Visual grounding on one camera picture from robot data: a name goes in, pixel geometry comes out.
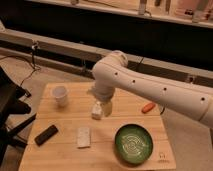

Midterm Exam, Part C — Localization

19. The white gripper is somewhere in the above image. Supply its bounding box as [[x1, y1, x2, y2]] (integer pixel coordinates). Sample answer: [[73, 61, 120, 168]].
[[89, 84, 115, 117]]

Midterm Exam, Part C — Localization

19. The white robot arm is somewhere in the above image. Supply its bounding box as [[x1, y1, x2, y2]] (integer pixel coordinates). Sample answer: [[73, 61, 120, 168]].
[[92, 50, 213, 129]]

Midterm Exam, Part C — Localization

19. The green ceramic bowl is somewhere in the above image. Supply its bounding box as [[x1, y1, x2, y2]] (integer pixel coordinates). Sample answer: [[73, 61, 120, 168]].
[[114, 124, 153, 165]]

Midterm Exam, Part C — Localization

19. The black eraser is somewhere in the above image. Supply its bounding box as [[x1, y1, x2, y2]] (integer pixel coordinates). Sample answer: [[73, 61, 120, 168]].
[[34, 125, 58, 146]]

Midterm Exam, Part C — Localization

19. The white small bottle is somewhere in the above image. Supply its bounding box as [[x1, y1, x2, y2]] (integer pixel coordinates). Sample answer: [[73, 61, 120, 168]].
[[92, 102, 102, 120]]

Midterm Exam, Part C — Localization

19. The white sponge block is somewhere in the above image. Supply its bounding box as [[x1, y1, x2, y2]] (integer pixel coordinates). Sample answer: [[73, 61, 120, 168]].
[[77, 127, 91, 148]]

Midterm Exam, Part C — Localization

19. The orange carrot toy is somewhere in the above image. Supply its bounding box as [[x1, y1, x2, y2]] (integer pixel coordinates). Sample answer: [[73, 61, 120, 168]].
[[141, 102, 156, 113]]

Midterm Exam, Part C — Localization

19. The black chair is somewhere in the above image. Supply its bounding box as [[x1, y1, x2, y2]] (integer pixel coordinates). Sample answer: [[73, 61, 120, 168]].
[[0, 66, 36, 165]]

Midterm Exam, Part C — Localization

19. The black cable on floor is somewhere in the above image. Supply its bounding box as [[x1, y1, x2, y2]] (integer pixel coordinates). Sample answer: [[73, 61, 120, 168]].
[[0, 39, 41, 88]]

